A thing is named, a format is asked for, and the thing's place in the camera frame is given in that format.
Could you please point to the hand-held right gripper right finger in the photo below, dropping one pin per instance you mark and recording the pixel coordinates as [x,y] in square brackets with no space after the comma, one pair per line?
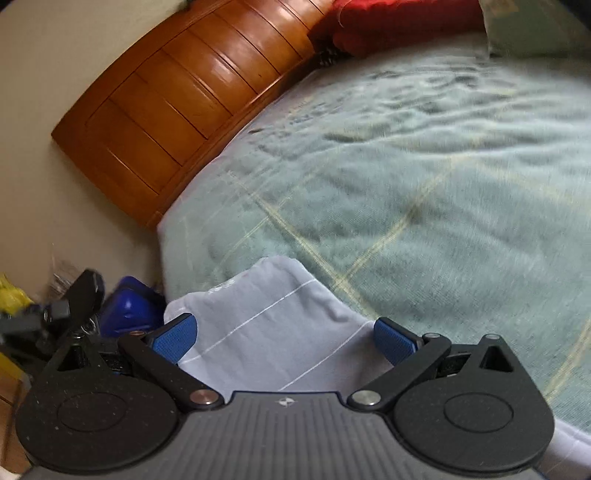
[392,339]

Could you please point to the yellow plastic bag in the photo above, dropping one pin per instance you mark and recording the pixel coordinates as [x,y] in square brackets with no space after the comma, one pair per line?
[11,297]

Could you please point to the wooden headboard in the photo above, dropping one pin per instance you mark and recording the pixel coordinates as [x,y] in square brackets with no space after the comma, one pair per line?
[184,92]

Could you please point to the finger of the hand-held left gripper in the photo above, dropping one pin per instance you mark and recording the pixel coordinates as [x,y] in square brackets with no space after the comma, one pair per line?
[87,295]

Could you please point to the grey pillow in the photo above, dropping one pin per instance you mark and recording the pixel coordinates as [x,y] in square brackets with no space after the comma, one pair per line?
[535,27]

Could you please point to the blue plastic object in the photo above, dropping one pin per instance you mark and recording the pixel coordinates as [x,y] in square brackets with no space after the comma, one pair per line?
[129,307]

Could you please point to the red quilt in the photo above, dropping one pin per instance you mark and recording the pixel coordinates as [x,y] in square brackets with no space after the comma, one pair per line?
[392,23]

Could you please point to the green plaid blanket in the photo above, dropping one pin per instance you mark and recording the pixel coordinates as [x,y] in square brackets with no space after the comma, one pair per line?
[415,161]

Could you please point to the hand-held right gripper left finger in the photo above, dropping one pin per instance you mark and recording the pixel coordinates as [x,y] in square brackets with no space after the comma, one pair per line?
[175,339]

